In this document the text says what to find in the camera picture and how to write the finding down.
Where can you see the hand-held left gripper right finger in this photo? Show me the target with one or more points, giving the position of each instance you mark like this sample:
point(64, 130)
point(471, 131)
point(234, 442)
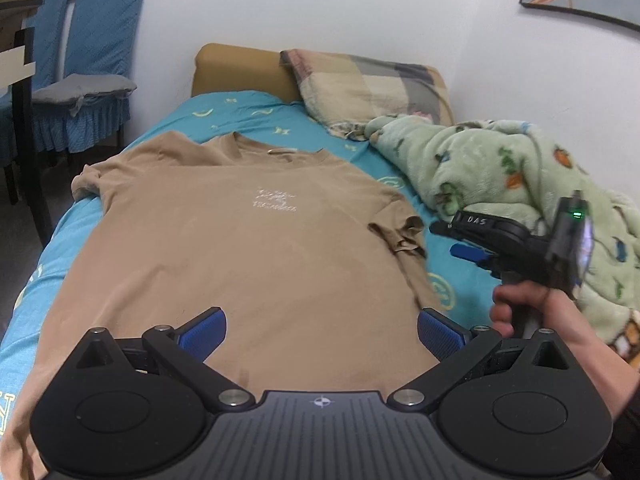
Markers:
point(440, 335)

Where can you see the checked beige grey pillow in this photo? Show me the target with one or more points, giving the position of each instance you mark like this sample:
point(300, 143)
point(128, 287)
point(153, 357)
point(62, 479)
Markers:
point(365, 85)

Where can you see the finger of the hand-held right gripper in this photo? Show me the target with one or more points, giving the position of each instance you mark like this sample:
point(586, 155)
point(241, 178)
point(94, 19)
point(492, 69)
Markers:
point(470, 255)
point(472, 227)

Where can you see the teal patterned bed sheet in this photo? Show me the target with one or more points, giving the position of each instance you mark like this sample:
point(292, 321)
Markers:
point(240, 110)

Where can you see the grey seat cushion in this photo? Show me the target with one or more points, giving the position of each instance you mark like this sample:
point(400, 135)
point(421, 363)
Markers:
point(85, 89)

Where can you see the tan t-shirt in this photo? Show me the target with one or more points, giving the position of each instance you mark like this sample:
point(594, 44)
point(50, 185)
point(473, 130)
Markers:
point(250, 250)

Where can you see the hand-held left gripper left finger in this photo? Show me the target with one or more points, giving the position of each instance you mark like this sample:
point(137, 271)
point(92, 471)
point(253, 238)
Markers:
point(207, 332)

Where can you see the blue covered chair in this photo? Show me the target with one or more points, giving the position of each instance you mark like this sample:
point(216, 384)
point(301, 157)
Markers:
point(102, 35)
point(45, 35)

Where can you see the dark table with white apron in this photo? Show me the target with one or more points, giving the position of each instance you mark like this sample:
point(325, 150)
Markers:
point(20, 60)

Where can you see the person's right forearm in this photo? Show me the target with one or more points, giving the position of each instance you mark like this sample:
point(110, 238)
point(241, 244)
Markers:
point(595, 350)

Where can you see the green printed fleece blanket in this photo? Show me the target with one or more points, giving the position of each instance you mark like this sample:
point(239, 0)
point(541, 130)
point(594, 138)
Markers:
point(505, 170)

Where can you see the mustard yellow pillow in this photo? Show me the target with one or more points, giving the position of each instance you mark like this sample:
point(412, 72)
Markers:
point(235, 72)

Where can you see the person's right hand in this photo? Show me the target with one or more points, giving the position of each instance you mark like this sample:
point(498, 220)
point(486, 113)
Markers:
point(520, 297)

